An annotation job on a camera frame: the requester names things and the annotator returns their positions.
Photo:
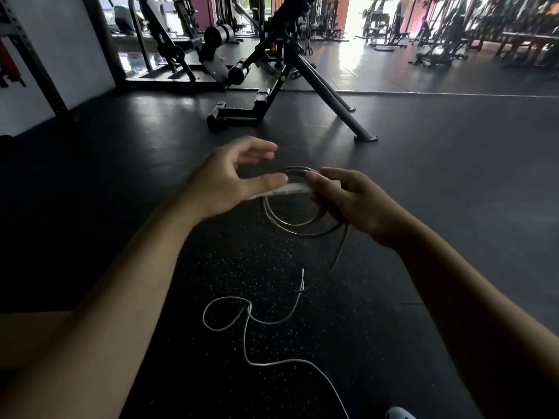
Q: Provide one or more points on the person's left hand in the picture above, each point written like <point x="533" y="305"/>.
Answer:
<point x="218" y="183"/>

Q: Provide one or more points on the person's right hand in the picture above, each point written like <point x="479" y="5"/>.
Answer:
<point x="362" y="205"/>

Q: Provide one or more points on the person's right thumb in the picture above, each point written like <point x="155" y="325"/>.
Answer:
<point x="315" y="185"/>

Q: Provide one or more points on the person's left thumb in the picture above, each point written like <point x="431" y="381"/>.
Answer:
<point x="264" y="184"/>

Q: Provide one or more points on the person's left forearm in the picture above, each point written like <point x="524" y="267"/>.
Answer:
<point x="118" y="301"/>

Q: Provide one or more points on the person's right forearm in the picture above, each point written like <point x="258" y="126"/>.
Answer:
<point x="476" y="318"/>

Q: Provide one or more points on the black angled gym bench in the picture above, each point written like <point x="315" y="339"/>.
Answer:
<point x="305" y="69"/>

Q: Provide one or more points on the black roller pad gym machine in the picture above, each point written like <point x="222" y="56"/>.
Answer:
<point x="214" y="39"/>

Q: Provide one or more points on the black lever gym machine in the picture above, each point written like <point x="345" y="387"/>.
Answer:
<point x="445" y="34"/>

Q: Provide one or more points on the light blue shoe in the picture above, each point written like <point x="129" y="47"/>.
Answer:
<point x="399" y="413"/>

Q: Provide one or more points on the black steel rack upright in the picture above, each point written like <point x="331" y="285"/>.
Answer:
<point x="39" y="69"/>

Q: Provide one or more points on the dark flat gym bench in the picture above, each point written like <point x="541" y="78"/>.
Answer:
<point x="528" y="41"/>

